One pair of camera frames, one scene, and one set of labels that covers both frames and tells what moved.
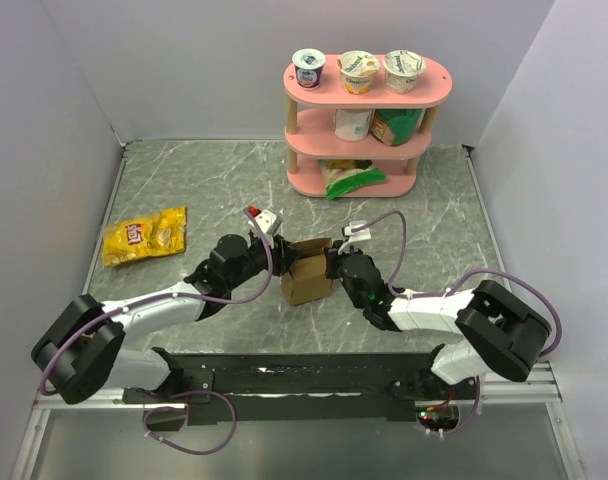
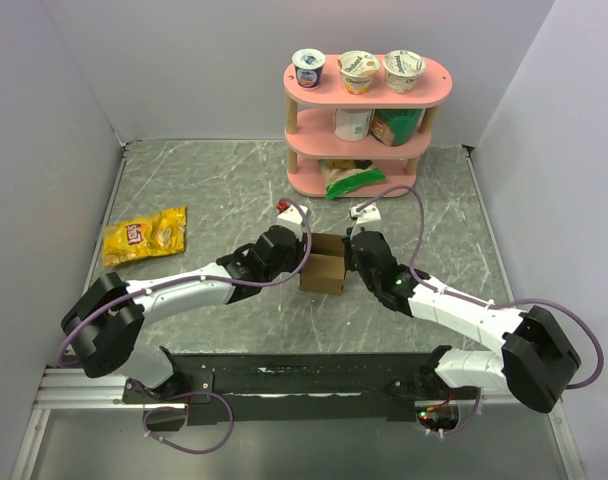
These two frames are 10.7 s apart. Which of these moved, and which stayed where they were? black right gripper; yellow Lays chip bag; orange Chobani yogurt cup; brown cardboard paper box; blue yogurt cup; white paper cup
Moved: brown cardboard paper box; black right gripper
Stayed: white paper cup; orange Chobani yogurt cup; yellow Lays chip bag; blue yogurt cup
